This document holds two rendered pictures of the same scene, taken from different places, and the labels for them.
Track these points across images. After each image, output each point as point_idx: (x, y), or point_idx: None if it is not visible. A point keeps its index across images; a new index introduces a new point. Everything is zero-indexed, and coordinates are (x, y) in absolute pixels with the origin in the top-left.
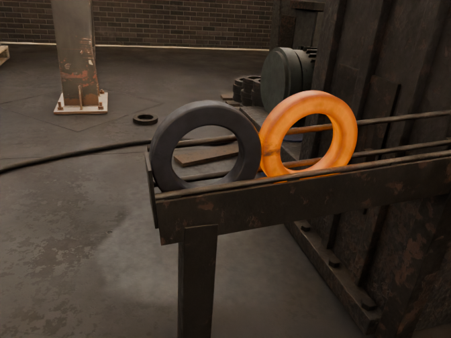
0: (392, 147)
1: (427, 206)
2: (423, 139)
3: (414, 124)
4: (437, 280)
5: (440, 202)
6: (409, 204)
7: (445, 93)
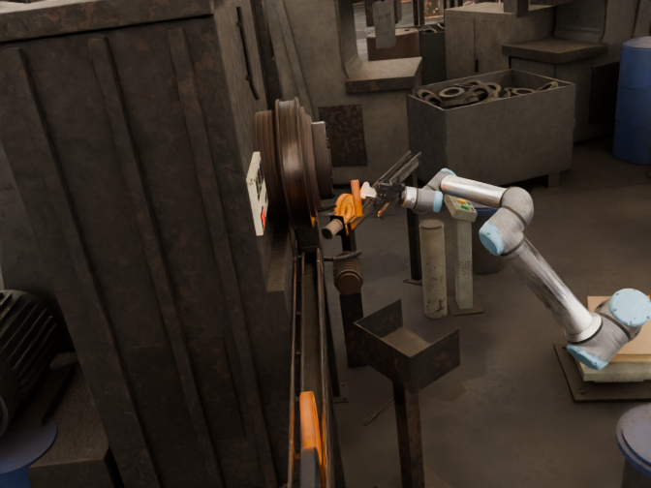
0: (250, 379)
1: None
2: (267, 359)
3: (253, 354)
4: None
5: None
6: (282, 402)
7: (266, 327)
